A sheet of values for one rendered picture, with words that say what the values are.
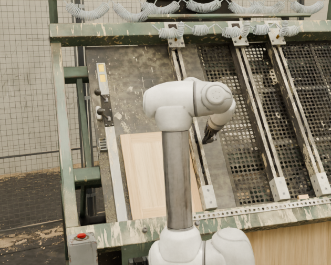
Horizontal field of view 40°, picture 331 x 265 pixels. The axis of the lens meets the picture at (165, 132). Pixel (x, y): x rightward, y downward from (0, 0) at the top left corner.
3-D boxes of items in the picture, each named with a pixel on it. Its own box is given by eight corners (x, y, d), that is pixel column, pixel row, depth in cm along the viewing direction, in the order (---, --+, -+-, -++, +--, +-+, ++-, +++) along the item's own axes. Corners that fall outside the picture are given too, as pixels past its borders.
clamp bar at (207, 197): (199, 213, 236) (211, 197, 215) (160, 33, 286) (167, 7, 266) (217, 211, 239) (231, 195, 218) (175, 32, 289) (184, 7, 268)
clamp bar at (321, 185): (313, 199, 253) (335, 183, 232) (258, 31, 303) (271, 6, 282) (329, 196, 255) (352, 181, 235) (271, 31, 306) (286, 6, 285)
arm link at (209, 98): (232, 82, 172) (196, 84, 174) (231, 74, 154) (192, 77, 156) (233, 116, 171) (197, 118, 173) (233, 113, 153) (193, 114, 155)
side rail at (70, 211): (65, 233, 224) (65, 227, 215) (50, 53, 271) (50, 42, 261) (78, 232, 226) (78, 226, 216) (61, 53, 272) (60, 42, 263)
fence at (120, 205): (116, 224, 225) (117, 222, 222) (95, 67, 266) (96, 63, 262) (126, 223, 227) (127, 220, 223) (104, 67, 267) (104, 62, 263)
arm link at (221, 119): (233, 116, 226) (212, 101, 228) (244, 101, 213) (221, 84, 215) (221, 131, 221) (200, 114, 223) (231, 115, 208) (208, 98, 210)
